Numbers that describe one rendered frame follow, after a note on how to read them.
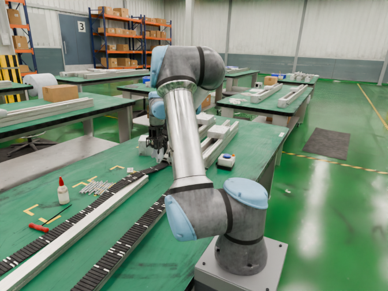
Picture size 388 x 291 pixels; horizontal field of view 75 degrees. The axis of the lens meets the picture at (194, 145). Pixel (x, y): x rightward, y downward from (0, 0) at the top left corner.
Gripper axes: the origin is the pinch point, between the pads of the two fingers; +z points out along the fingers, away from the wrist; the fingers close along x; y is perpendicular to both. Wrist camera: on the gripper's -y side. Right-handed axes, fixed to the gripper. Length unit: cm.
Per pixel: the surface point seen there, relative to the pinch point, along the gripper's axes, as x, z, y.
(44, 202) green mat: -27, 5, 47
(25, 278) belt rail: 2, 4, 76
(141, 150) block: -18.2, 2.1, -10.7
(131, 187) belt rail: 0.7, 2.6, 26.6
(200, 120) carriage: -1, -5, -63
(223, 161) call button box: 30.4, 0.9, -14.5
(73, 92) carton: -175, -4, -113
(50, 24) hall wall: -959, -130, -769
